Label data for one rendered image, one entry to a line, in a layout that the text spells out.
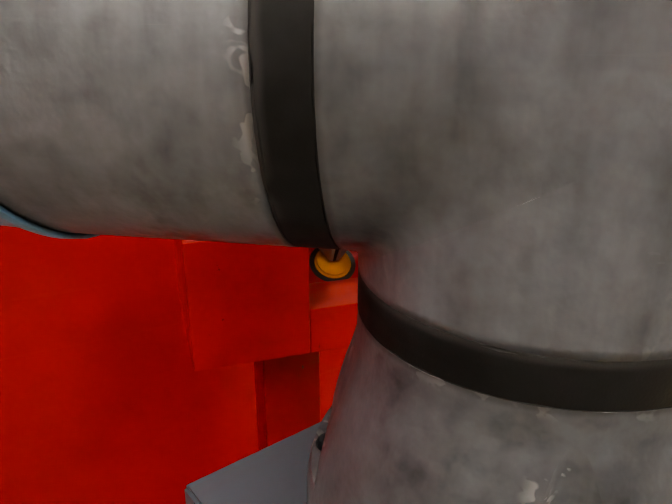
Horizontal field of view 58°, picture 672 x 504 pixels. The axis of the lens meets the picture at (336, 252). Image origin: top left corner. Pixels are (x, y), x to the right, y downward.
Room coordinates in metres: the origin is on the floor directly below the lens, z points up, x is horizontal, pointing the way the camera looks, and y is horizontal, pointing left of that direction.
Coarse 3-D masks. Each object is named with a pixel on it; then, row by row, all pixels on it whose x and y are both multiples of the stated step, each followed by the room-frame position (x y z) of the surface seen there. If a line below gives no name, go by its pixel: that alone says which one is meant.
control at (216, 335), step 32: (192, 256) 0.47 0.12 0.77; (224, 256) 0.47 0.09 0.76; (256, 256) 0.48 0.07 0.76; (288, 256) 0.49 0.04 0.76; (192, 288) 0.46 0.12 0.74; (224, 288) 0.47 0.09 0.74; (256, 288) 0.48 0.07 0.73; (288, 288) 0.49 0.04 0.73; (320, 288) 0.54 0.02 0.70; (352, 288) 0.54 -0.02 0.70; (192, 320) 0.46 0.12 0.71; (224, 320) 0.47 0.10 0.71; (256, 320) 0.48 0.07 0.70; (288, 320) 0.49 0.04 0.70; (320, 320) 0.50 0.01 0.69; (352, 320) 0.51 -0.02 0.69; (192, 352) 0.46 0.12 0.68; (224, 352) 0.47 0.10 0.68; (256, 352) 0.48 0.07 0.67; (288, 352) 0.49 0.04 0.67
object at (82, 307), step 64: (0, 256) 0.65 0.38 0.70; (64, 256) 0.68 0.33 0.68; (128, 256) 0.72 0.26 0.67; (0, 320) 0.65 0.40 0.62; (64, 320) 0.68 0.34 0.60; (128, 320) 0.71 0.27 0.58; (0, 384) 0.64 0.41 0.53; (64, 384) 0.67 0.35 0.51; (128, 384) 0.71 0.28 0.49; (192, 384) 0.74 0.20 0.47; (320, 384) 0.83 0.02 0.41; (0, 448) 0.64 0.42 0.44; (64, 448) 0.67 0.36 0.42; (128, 448) 0.70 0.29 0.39; (192, 448) 0.74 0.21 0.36; (256, 448) 0.78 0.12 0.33
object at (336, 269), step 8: (320, 256) 0.58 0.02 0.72; (344, 256) 0.59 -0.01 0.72; (320, 264) 0.57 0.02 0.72; (328, 264) 0.57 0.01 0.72; (336, 264) 0.58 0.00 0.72; (344, 264) 0.58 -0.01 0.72; (320, 272) 0.57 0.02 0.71; (328, 272) 0.57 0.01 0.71; (336, 272) 0.57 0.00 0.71; (344, 272) 0.57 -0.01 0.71
